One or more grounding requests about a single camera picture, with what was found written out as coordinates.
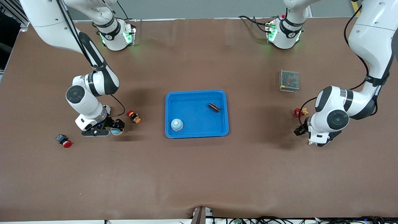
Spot blue plastic tray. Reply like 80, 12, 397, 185
165, 90, 229, 138

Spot red orange push button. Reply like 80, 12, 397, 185
127, 110, 141, 124

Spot red mushroom button dark body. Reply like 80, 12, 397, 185
55, 134, 73, 148

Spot metal mesh power supply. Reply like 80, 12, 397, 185
279, 69, 300, 93

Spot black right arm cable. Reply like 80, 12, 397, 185
57, 0, 125, 118

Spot black floor cable bundle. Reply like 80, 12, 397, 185
213, 216, 398, 224

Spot black base cable bundle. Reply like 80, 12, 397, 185
239, 15, 271, 33

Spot brown table edge bracket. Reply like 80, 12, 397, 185
191, 206, 214, 224

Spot aluminium frame post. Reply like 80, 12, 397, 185
0, 0, 30, 31

